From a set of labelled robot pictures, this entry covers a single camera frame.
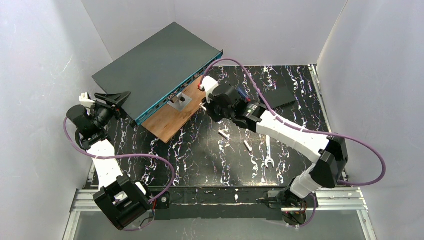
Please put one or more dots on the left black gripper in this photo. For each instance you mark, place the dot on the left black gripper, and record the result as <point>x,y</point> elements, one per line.
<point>108,103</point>

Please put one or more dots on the silver SFP plug module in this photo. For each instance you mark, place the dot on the silver SFP plug module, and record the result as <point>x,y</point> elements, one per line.
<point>224,135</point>
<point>248,147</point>

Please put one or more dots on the dark teal network switch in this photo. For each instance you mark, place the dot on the dark teal network switch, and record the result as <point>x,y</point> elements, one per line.
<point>157,70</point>

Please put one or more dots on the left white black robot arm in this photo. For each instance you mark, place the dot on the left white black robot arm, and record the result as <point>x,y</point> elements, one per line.
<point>120,199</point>

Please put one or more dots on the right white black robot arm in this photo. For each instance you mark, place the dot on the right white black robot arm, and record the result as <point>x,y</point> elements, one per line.
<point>328,154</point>

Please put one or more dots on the blue red screwdriver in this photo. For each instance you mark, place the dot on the blue red screwdriver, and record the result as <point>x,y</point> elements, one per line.
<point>243,93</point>

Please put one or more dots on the wooden base board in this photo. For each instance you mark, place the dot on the wooden base board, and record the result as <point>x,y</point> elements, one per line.
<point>170,118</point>

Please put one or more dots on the small black box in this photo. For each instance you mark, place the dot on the small black box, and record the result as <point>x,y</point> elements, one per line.
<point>280,97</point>

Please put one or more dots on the silver open-end wrench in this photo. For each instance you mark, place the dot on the silver open-end wrench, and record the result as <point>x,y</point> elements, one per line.
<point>269,162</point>

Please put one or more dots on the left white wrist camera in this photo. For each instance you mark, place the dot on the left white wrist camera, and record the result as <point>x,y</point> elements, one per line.
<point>85,100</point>

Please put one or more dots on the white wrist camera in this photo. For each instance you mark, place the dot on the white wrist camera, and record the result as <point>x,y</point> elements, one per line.
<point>85,100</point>
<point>207,85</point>

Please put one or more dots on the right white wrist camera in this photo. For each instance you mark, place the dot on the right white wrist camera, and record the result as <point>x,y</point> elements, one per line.
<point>207,85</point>

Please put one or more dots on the silver metal mount bracket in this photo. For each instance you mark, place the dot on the silver metal mount bracket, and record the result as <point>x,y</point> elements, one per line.
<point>179,101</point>

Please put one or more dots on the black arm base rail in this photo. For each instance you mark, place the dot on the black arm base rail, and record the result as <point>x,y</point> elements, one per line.
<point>213,202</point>

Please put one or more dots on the aluminium frame rail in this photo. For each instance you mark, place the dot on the aluminium frame rail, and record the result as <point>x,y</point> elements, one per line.
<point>336,199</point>

